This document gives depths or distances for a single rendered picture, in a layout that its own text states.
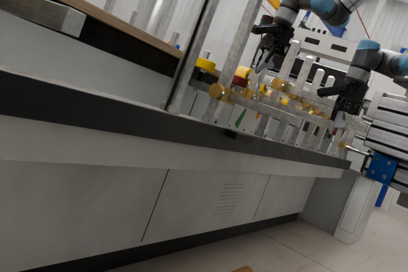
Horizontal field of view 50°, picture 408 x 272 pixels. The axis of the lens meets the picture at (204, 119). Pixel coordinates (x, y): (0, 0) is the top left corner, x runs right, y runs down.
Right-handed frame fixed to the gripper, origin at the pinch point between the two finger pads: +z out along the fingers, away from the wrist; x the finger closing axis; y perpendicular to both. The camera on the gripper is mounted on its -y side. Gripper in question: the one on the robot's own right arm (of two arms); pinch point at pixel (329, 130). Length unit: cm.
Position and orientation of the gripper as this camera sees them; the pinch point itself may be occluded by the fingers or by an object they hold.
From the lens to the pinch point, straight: 166.6
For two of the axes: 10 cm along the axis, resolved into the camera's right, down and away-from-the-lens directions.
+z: -3.6, 9.3, 0.5
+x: 4.7, 1.3, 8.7
